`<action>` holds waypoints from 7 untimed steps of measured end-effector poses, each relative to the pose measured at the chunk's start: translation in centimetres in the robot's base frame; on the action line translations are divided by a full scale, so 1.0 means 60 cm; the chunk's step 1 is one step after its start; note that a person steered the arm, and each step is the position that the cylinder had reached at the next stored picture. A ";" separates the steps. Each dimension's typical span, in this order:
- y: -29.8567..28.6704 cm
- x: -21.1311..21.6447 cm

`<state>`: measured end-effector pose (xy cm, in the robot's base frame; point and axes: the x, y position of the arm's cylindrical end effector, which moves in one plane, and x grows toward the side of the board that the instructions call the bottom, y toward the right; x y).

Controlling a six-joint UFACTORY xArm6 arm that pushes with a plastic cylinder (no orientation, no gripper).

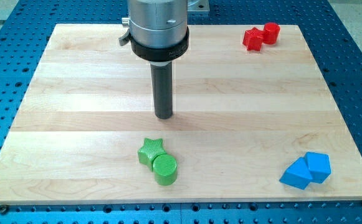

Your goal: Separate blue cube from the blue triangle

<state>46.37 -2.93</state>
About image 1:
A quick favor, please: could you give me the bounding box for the green star block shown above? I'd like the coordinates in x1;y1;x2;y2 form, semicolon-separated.
137;138;166;171

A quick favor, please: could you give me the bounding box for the silver mounting bracket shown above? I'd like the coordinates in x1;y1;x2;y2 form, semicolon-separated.
188;0;210;15

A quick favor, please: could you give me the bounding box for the red star block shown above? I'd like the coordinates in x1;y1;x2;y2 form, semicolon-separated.
242;27;264;51

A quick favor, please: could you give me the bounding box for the green cylinder block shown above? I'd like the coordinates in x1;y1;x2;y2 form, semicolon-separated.
153;154;178;185

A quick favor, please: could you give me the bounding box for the wooden board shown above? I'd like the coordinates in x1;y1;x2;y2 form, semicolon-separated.
0;24;362;205

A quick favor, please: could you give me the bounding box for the blue triangle block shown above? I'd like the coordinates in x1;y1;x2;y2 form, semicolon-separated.
280;157;313;190

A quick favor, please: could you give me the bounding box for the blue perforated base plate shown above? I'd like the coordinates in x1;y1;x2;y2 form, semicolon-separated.
0;1;362;223

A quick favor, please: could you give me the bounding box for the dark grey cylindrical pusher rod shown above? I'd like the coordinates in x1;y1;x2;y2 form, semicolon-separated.
150;62;173;119

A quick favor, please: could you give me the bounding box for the blue cube block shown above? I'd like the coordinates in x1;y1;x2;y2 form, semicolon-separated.
304;152;331;184

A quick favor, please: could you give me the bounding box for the red cylinder block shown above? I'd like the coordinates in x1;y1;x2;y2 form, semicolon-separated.
263;22;280;45

